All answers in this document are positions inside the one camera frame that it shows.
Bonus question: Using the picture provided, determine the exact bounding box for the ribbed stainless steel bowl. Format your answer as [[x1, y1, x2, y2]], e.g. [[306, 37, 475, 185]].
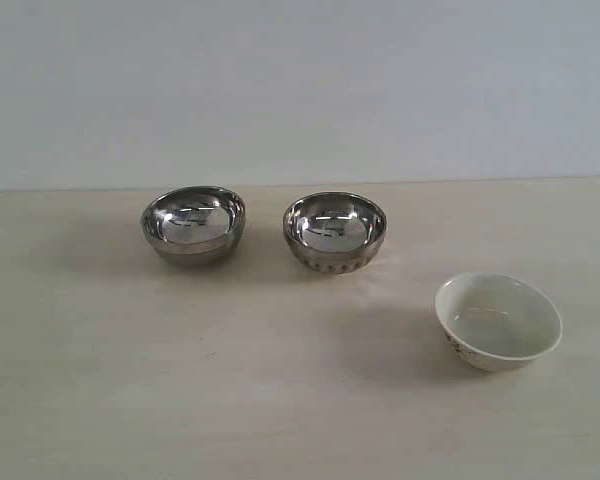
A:
[[282, 191, 387, 274]]

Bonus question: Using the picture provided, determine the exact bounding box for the smooth stainless steel bowl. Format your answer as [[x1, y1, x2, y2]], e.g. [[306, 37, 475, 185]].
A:
[[141, 186, 246, 267]]

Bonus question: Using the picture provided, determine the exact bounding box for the white ceramic bowl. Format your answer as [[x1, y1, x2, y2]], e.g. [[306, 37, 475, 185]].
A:
[[434, 272, 563, 373]]

